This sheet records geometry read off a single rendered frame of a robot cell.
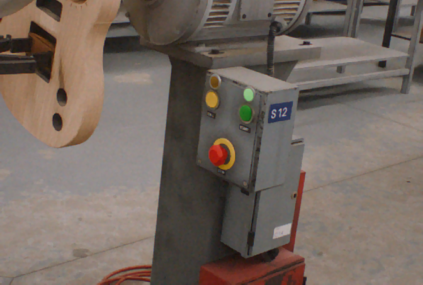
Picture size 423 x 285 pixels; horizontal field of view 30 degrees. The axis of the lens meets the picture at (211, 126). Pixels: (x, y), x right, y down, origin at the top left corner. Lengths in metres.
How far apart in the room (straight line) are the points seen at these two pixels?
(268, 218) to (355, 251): 1.73
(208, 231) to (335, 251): 1.67
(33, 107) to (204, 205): 0.45
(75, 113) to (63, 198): 2.11
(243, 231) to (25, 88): 0.57
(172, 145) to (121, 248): 1.42
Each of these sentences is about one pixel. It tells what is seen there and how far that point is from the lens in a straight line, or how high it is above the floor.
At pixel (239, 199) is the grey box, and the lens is 1.78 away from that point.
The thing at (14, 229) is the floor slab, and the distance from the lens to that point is 3.37.
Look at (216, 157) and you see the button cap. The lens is 1.47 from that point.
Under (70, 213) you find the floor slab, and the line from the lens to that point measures 3.52.
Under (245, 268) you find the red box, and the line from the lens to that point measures 1.86.
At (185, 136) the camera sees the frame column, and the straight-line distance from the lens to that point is 1.83.
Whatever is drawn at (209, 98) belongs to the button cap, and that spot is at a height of 1.07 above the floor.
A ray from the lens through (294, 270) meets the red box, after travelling 1.92.
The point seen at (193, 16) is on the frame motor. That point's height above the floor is 1.21.
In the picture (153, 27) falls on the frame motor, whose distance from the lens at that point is 1.64.
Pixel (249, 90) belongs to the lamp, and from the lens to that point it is 1.42.
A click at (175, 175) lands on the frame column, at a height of 0.79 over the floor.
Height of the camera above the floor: 1.48
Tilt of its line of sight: 18 degrees down
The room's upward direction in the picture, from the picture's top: 7 degrees clockwise
